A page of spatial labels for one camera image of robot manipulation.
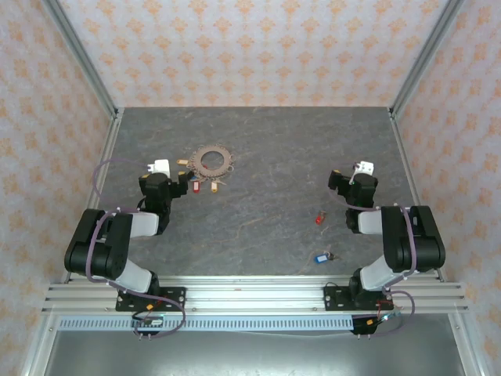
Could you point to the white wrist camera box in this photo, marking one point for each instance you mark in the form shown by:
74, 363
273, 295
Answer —
366, 168
161, 166

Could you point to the grey metal sheet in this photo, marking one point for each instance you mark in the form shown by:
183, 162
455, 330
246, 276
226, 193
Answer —
254, 356

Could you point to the aluminium frame leg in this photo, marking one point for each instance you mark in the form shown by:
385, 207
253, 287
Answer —
467, 348
39, 348

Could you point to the aluminium corner post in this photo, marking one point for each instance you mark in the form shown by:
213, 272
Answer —
79, 51
429, 51

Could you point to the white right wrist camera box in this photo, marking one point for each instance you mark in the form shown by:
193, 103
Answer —
366, 168

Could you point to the aluminium table side rail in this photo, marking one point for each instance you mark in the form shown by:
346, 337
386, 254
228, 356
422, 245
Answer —
105, 156
406, 156

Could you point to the key with red tag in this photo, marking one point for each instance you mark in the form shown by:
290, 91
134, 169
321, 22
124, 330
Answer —
320, 219

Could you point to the aluminium base frame rail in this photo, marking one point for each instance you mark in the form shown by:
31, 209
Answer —
254, 293

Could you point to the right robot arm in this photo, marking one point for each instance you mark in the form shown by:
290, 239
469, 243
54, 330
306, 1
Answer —
419, 243

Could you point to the red key tag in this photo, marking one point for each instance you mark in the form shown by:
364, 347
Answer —
196, 188

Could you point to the blue key tag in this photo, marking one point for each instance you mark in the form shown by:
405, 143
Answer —
195, 178

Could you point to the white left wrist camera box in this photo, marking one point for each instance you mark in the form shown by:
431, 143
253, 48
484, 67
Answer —
161, 166

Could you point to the key with blue tag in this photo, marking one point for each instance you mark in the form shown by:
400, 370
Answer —
321, 259

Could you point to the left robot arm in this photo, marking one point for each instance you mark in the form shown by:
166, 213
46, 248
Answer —
98, 254

